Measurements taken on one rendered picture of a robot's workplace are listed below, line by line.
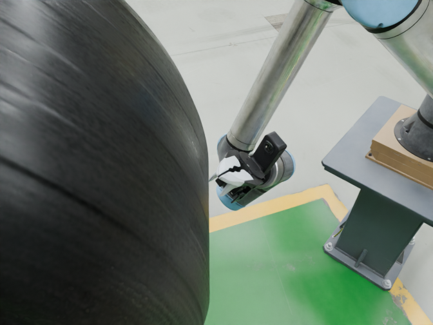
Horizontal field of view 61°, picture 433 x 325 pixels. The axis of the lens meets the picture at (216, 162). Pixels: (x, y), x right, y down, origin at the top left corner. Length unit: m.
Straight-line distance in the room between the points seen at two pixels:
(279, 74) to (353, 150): 0.55
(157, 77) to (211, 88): 2.30
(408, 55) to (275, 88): 0.29
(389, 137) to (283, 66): 0.56
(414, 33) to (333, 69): 2.18
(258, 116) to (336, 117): 1.55
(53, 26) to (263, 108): 0.74
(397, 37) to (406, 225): 0.88
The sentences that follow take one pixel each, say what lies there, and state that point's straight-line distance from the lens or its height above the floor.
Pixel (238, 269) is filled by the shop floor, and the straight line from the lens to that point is 1.68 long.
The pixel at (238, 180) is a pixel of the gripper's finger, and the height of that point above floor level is 0.98.
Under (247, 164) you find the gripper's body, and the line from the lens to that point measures 0.74.
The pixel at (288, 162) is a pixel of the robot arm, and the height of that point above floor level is 0.84.
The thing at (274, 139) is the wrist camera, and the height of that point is 1.00.
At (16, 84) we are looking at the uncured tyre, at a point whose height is 1.39.
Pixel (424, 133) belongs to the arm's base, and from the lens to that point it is 1.29.
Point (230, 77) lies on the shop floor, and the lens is 2.72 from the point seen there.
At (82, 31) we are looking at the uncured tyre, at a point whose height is 1.38.
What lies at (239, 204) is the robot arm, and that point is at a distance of 0.97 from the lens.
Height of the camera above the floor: 1.49
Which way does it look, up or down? 46 degrees down
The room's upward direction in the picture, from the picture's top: straight up
